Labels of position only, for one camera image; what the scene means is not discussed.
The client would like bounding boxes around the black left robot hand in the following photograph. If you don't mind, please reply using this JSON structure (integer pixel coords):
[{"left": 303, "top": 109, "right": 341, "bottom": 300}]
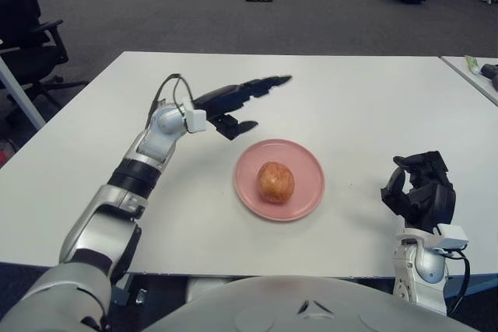
[{"left": 193, "top": 74, "right": 293, "bottom": 142}]

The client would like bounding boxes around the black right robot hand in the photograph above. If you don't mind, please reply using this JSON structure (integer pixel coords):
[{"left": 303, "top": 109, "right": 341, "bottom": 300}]
[{"left": 380, "top": 150, "right": 457, "bottom": 234}]

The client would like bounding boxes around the red apple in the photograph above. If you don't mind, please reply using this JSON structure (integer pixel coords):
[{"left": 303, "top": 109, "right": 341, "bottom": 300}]
[{"left": 256, "top": 161, "right": 296, "bottom": 204}]

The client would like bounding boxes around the pink round plate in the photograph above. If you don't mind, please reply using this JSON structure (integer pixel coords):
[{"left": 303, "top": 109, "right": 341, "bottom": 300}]
[{"left": 233, "top": 138, "right": 327, "bottom": 223}]

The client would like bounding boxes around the green tube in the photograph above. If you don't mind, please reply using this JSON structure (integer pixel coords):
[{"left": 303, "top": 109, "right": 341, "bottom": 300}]
[{"left": 465, "top": 55, "right": 482, "bottom": 75}]

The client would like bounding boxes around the grey robot torso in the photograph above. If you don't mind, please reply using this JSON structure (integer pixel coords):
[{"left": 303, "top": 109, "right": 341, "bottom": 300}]
[{"left": 142, "top": 275, "right": 470, "bottom": 332}]

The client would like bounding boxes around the grey desk leg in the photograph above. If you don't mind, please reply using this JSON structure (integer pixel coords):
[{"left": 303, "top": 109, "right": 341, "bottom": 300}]
[{"left": 0, "top": 51, "right": 47, "bottom": 131}]

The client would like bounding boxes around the black office chair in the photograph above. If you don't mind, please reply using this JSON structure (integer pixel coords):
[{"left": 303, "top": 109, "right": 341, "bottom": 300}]
[{"left": 0, "top": 0, "right": 90, "bottom": 125}]

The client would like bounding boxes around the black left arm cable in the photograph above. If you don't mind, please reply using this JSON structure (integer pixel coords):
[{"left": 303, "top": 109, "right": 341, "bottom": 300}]
[{"left": 146, "top": 73, "right": 195, "bottom": 131}]

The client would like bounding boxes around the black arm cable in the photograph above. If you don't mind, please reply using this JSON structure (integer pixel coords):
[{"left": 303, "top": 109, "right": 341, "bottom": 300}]
[
  {"left": 443, "top": 250, "right": 471, "bottom": 316},
  {"left": 146, "top": 73, "right": 195, "bottom": 131}
]

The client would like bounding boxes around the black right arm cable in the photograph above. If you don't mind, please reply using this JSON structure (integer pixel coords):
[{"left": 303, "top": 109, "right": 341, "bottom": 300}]
[{"left": 443, "top": 250, "right": 471, "bottom": 316}]

